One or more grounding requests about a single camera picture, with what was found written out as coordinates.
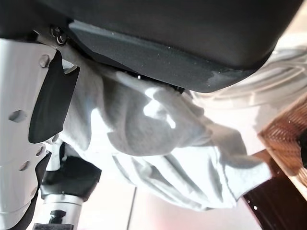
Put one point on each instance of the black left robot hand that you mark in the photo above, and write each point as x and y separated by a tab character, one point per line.
69	177

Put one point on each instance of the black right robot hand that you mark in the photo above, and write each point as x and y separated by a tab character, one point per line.
168	28

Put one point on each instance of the light grey white garment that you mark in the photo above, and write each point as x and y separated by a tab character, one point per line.
144	134

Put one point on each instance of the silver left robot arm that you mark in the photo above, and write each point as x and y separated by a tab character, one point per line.
60	210

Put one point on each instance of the light wicker laundry basket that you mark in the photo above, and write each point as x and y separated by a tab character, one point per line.
285	139

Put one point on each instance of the black garment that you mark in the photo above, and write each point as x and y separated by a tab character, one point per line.
303	151

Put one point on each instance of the glossy dark brown stool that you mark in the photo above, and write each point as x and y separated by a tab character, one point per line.
275	203

